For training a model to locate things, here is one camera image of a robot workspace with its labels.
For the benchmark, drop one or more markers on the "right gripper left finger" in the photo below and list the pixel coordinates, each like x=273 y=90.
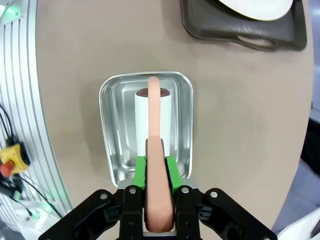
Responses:
x=130 y=212

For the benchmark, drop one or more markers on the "white round plate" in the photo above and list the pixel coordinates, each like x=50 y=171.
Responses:
x=255 y=10

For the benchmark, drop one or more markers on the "brown serving tray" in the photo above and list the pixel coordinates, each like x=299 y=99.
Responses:
x=225 y=27

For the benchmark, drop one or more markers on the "aluminium frame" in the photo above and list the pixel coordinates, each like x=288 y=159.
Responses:
x=20 y=75

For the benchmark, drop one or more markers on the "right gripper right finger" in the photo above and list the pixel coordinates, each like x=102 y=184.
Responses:
x=187 y=212

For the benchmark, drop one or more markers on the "yellow emergency stop button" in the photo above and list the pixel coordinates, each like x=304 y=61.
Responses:
x=12 y=152

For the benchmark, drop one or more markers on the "metal rectangular tray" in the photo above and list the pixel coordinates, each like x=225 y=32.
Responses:
x=117 y=112

